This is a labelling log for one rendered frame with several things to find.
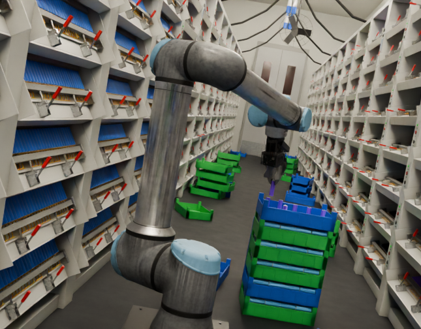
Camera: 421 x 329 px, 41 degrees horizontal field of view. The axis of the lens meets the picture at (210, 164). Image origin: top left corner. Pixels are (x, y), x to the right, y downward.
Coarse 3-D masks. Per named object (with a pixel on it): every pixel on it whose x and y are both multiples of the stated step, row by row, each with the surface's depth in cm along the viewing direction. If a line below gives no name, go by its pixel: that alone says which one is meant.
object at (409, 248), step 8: (400, 232) 259; (408, 232) 259; (416, 232) 242; (400, 240) 259; (408, 240) 257; (416, 240) 250; (400, 248) 251; (408, 248) 243; (416, 248) 242; (408, 256) 237; (416, 256) 230; (416, 264) 224
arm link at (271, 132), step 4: (268, 128) 225; (272, 128) 224; (276, 128) 223; (268, 132) 225; (272, 132) 224; (276, 132) 224; (280, 132) 224; (284, 132) 225; (272, 136) 225; (276, 136) 224; (280, 136) 224; (284, 136) 225
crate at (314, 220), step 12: (264, 204) 228; (276, 204) 248; (288, 204) 248; (324, 204) 246; (264, 216) 228; (276, 216) 228; (288, 216) 228; (300, 216) 228; (312, 216) 228; (336, 216) 229; (324, 228) 229
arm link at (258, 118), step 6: (252, 108) 212; (252, 114) 213; (258, 114) 211; (264, 114) 209; (252, 120) 213; (258, 120) 211; (264, 120) 210; (270, 120) 210; (258, 126) 212; (270, 126) 213
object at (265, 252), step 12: (252, 228) 249; (252, 240) 242; (252, 252) 235; (264, 252) 230; (276, 252) 230; (288, 252) 230; (300, 252) 230; (324, 252) 230; (300, 264) 230; (312, 264) 231; (324, 264) 231
